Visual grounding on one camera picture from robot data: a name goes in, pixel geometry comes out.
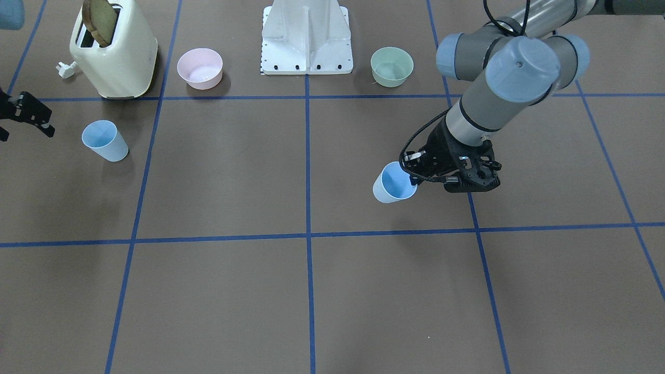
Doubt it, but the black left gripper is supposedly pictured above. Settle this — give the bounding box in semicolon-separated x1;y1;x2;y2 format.
402;116;489;185

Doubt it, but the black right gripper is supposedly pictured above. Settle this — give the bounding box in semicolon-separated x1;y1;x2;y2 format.
1;88;55;138

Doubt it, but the light blue cup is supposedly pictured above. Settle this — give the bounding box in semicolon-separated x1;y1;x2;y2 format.
373;162;418;204
81;120;130;163

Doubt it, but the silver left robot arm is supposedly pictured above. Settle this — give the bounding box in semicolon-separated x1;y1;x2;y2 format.
398;1;596;193

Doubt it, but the cream toaster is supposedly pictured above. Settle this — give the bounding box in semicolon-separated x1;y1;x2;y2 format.
69;1;158;100

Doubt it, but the green bowl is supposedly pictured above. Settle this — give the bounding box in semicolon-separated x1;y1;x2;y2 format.
370;47;414;88

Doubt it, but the bread slice in toaster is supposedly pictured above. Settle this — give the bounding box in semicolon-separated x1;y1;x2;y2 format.
81;1;118;48

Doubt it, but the pink bowl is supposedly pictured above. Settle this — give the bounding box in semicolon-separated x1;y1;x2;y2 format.
177;48;223;90

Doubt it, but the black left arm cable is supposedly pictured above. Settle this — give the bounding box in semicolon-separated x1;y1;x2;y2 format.
399;0;531;182

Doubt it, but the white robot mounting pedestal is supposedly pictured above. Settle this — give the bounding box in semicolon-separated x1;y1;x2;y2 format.
260;1;354;75

